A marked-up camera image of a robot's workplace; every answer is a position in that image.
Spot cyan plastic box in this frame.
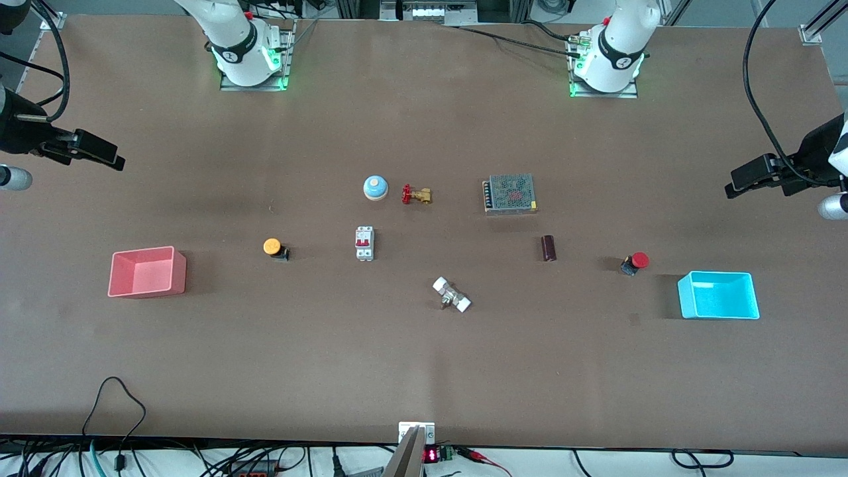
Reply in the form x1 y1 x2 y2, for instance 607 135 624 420
677 270 761 321

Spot pink plastic box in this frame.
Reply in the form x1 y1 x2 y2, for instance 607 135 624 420
107 246 187 299

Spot metal mesh power supply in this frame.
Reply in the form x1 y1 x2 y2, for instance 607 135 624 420
482 173 539 216

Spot metal fitting white end caps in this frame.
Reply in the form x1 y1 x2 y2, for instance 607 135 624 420
432 276 473 314

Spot grey terminal strip unit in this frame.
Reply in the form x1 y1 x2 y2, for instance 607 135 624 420
380 0 479 24

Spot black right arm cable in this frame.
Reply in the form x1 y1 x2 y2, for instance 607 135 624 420
0 0 72 124

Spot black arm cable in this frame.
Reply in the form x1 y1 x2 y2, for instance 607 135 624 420
0 0 72 124
743 0 848 187

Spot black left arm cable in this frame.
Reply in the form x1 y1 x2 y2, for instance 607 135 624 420
743 0 848 187

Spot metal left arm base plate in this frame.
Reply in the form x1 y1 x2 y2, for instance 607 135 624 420
568 36 639 99

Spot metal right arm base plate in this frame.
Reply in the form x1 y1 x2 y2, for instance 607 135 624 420
219 19 296 93

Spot black looped cable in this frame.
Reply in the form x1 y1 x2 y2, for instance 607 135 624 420
81 376 148 472

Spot black cable across table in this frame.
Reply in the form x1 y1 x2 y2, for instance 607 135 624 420
456 19 585 60

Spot black coiled cable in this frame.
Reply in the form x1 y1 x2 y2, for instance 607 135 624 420
671 449 735 470

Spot red clip lead wire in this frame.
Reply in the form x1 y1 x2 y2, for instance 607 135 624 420
456 447 512 477

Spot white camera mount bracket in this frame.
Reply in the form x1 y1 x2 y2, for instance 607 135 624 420
398 421 437 446

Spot grey camera mount bar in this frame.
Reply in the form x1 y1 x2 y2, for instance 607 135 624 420
382 426 427 477

